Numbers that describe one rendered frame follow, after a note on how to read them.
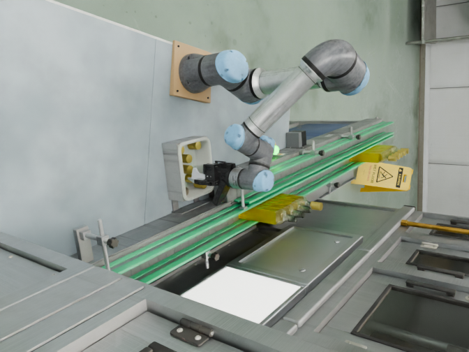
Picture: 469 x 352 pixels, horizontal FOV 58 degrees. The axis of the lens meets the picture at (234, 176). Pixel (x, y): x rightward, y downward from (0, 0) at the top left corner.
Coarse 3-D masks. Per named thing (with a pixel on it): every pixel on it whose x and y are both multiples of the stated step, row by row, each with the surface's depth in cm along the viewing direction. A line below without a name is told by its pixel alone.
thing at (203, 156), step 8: (184, 144) 157; (208, 144) 167; (184, 152) 167; (192, 152) 170; (200, 152) 170; (208, 152) 168; (192, 160) 171; (200, 160) 171; (208, 160) 169; (200, 168) 172; (184, 176) 168; (184, 184) 158; (192, 184) 172; (184, 192) 159; (192, 192) 167; (200, 192) 167; (208, 192) 169
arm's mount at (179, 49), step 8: (176, 48) 160; (184, 48) 164; (192, 48) 167; (176, 56) 160; (176, 64) 160; (176, 72) 160; (176, 80) 160; (176, 88) 161; (184, 88) 164; (208, 88) 174; (176, 96) 164; (184, 96) 164; (192, 96) 167; (200, 96) 171; (208, 96) 174
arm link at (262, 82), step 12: (360, 60) 134; (252, 72) 159; (264, 72) 158; (276, 72) 154; (288, 72) 150; (348, 72) 132; (360, 72) 135; (252, 84) 158; (264, 84) 156; (276, 84) 153; (324, 84) 141; (336, 84) 138; (348, 84) 136; (360, 84) 137; (240, 96) 164; (252, 96) 162; (264, 96) 162
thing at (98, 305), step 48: (48, 288) 76; (96, 288) 74; (144, 288) 73; (0, 336) 62; (48, 336) 61; (96, 336) 63; (144, 336) 62; (192, 336) 61; (240, 336) 58; (288, 336) 57
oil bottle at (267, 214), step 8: (256, 208) 173; (264, 208) 172; (272, 208) 172; (280, 208) 171; (240, 216) 179; (248, 216) 176; (256, 216) 174; (264, 216) 171; (272, 216) 168; (280, 216) 167
